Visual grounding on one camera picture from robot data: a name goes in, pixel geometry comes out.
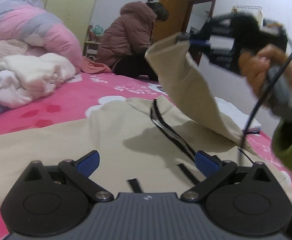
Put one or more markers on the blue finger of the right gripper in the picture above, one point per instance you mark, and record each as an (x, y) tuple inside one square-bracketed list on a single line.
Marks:
[(193, 40)]

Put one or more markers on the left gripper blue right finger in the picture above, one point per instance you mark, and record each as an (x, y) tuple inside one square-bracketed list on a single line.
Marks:
[(216, 171)]

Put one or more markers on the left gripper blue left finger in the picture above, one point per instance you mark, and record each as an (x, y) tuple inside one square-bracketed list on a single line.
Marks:
[(78, 173)]

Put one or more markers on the beige zip-up jacket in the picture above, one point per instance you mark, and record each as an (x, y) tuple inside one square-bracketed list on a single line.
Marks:
[(129, 143)]

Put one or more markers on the operator right hand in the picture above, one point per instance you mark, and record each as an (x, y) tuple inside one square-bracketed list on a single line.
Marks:
[(255, 67)]

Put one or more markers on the brown wooden door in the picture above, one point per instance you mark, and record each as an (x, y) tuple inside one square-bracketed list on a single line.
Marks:
[(177, 11)]

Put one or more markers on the folded white towel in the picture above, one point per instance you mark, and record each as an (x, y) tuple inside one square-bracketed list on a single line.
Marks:
[(239, 118)]

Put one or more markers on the person in mauve puffer coat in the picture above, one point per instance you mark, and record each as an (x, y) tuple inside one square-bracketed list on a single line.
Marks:
[(127, 39)]

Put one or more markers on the pink floral bed blanket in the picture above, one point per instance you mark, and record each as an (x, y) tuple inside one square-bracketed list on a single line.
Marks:
[(75, 100)]

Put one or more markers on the salmon orange cloth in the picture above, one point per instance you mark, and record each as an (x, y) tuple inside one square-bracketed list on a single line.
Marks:
[(90, 67)]

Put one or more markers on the cream fleece garment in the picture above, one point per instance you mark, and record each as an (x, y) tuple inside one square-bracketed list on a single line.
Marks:
[(40, 75)]

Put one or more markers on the white pale pink garment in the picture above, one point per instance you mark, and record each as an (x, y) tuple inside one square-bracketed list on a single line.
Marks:
[(12, 94)]

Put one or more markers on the pink checkered knit blanket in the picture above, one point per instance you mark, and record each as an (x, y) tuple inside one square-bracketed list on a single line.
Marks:
[(12, 47)]

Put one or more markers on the pink grey rolled duvet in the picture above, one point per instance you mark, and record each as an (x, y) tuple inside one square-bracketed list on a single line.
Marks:
[(28, 21)]

